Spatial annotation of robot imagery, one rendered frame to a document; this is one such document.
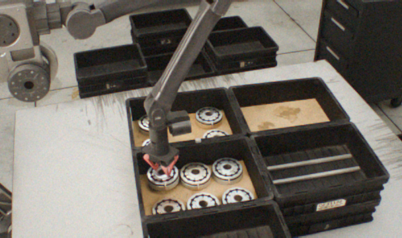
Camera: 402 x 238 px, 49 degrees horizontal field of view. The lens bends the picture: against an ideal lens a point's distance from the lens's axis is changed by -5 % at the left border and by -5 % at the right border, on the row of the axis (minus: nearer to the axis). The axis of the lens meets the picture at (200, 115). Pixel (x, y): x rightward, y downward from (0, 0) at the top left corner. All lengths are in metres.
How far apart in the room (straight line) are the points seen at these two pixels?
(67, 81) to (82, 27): 2.50
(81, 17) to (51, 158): 0.86
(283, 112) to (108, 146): 0.73
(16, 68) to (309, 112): 1.12
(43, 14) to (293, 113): 1.09
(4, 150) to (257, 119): 1.86
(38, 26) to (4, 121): 2.26
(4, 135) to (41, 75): 1.77
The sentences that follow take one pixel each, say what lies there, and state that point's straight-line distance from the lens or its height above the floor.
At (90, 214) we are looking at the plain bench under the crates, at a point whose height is 0.70.
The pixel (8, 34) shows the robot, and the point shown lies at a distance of 1.22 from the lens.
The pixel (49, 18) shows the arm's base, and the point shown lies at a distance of 1.21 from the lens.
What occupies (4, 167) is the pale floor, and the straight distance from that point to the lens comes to 3.05.
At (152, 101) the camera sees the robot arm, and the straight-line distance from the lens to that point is 1.34.
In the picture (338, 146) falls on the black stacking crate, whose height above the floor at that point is 0.83.
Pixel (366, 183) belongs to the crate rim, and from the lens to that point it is 1.51.
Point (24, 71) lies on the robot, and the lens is 1.54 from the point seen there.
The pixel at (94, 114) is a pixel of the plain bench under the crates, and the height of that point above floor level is 0.70.
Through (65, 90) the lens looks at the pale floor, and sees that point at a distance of 3.58.
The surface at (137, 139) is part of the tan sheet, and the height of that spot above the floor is 0.83.
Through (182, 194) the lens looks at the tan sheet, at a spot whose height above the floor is 0.83.
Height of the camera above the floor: 1.96
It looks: 38 degrees down
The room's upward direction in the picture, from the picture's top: straight up
